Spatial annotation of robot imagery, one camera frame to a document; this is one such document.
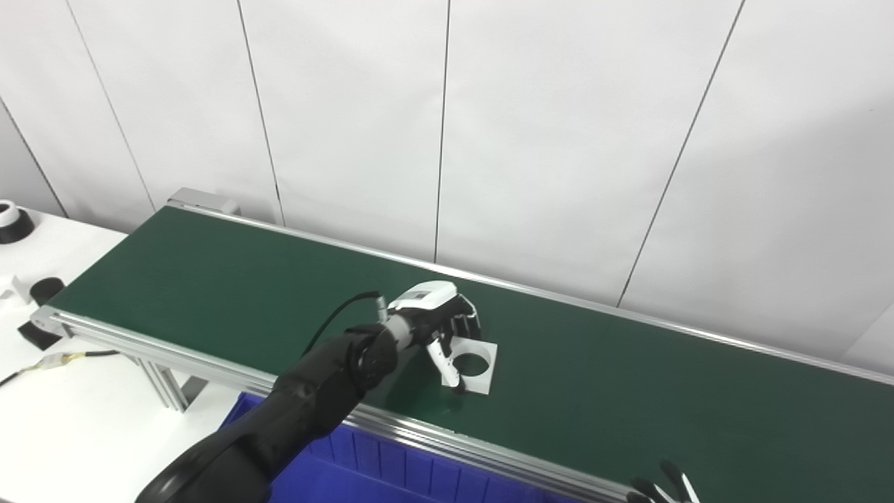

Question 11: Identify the white and black left hand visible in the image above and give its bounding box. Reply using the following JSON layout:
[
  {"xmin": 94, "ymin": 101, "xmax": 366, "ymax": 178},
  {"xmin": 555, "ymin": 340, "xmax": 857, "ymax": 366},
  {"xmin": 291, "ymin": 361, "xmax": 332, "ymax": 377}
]
[{"xmin": 388, "ymin": 281, "xmax": 483, "ymax": 390}]

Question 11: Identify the white and black right hand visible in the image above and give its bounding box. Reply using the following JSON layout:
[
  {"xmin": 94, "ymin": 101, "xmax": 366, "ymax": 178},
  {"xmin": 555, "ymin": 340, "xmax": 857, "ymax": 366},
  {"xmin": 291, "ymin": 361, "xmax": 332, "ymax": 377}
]
[{"xmin": 625, "ymin": 459, "xmax": 703, "ymax": 503}]

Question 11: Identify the white square part with hole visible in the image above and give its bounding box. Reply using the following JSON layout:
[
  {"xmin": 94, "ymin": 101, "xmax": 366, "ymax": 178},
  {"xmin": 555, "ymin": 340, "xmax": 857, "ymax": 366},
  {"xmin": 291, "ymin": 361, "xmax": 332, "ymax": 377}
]
[{"xmin": 440, "ymin": 337, "xmax": 499, "ymax": 397}]

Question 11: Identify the green conveyor belt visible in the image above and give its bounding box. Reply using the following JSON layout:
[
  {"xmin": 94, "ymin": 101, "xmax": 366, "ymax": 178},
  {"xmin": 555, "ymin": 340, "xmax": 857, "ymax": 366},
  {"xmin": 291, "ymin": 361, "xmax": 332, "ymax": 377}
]
[
  {"xmin": 29, "ymin": 199, "xmax": 894, "ymax": 503},
  {"xmin": 47, "ymin": 206, "xmax": 894, "ymax": 503}
]

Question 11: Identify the blue plastic bin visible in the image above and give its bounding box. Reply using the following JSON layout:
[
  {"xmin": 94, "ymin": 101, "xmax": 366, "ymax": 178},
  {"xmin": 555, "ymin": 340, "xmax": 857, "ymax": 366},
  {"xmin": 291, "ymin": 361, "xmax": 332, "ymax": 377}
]
[{"xmin": 220, "ymin": 391, "xmax": 601, "ymax": 503}]

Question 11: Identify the grey conveyor end box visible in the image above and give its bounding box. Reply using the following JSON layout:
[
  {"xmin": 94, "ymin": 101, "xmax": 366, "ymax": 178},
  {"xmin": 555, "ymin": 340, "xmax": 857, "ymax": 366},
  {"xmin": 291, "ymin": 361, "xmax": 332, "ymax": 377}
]
[{"xmin": 168, "ymin": 187, "xmax": 242, "ymax": 216}]

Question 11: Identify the aluminium conveyor support leg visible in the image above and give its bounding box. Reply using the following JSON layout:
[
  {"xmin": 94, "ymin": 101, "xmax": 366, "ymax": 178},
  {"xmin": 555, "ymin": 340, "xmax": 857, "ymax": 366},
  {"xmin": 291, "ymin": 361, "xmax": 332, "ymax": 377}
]
[{"xmin": 136, "ymin": 356, "xmax": 207, "ymax": 414}]

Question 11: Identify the black cylinder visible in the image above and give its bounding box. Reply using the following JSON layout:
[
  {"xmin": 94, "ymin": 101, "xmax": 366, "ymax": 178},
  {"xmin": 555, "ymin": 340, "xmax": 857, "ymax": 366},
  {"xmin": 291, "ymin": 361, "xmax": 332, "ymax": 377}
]
[{"xmin": 29, "ymin": 277, "xmax": 66, "ymax": 307}]

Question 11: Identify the black and white tape roll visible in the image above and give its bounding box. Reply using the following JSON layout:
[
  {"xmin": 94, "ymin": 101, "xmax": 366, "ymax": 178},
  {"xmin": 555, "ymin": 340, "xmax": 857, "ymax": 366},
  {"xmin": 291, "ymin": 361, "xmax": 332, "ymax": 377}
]
[{"xmin": 0, "ymin": 199, "xmax": 35, "ymax": 245}]

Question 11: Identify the black cable with white connector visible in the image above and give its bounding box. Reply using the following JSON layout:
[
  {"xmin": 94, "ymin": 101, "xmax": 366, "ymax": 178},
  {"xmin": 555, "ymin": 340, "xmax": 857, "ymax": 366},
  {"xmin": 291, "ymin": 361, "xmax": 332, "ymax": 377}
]
[{"xmin": 0, "ymin": 349, "xmax": 121, "ymax": 389}]

